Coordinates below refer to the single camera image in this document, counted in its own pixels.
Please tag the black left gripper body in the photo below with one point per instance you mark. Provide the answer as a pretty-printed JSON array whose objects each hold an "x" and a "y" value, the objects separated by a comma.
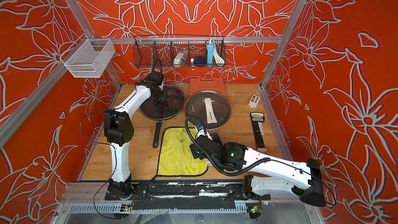
[{"x": 161, "y": 96}]

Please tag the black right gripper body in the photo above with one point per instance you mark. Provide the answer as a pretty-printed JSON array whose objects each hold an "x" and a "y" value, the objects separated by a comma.
[{"x": 192, "y": 148}]

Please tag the yellow microfiber cloth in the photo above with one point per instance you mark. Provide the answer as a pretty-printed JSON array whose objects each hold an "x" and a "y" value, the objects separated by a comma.
[{"x": 176, "y": 158}]

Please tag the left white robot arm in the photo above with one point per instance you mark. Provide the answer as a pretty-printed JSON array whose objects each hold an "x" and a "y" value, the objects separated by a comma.
[{"x": 119, "y": 130}]

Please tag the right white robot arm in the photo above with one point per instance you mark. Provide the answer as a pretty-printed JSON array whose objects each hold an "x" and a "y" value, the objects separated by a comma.
[{"x": 233, "y": 159}]

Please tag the black frying pan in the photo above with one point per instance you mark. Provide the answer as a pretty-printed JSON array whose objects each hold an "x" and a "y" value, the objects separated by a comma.
[{"x": 157, "y": 130}]

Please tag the white packet in basket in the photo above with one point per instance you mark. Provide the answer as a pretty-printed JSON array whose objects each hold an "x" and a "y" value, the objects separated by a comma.
[{"x": 180, "y": 59}]

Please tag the red plastic board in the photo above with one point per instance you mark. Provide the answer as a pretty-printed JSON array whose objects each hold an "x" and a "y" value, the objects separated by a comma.
[{"x": 215, "y": 84}]

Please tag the dark blue round object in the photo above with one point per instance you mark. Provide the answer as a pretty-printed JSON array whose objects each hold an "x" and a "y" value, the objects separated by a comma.
[{"x": 200, "y": 61}]

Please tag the light blue box in basket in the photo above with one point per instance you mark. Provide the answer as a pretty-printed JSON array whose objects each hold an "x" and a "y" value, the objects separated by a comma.
[{"x": 210, "y": 53}]

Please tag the white remote with buttons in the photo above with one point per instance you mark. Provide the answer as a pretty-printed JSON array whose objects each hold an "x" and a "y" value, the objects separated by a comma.
[{"x": 254, "y": 101}]

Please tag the black wire wall basket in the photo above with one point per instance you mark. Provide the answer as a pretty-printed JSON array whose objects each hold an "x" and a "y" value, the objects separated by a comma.
[{"x": 152, "y": 50}]

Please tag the glass lid with beige handle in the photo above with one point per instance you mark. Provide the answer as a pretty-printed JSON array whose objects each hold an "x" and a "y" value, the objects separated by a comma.
[{"x": 211, "y": 107}]

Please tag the black long-handled peeler tool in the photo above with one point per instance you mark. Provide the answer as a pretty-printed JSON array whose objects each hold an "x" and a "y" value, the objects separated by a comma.
[{"x": 257, "y": 120}]

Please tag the white mesh wall basket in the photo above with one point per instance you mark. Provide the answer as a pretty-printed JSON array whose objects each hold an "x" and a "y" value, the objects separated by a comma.
[{"x": 89, "y": 58}]

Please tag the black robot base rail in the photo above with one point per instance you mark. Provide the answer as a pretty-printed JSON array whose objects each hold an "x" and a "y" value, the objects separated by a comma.
[{"x": 187, "y": 194}]

